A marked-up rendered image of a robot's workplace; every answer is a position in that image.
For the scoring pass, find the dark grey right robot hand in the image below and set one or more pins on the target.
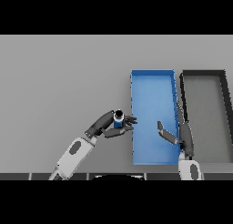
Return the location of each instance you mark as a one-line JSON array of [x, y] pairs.
[[185, 136]]

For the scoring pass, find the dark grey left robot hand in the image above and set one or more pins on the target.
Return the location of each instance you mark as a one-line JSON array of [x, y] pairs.
[[102, 124]]

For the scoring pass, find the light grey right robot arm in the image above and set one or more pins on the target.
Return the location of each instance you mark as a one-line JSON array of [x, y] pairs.
[[189, 170]]

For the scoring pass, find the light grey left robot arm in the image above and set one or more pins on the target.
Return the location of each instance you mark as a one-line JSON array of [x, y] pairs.
[[72, 156]]

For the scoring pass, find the dark grey bin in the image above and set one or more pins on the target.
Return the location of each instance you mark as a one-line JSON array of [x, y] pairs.
[[206, 115]]

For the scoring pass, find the blue bin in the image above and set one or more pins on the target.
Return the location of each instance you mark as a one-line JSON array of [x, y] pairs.
[[153, 112]]

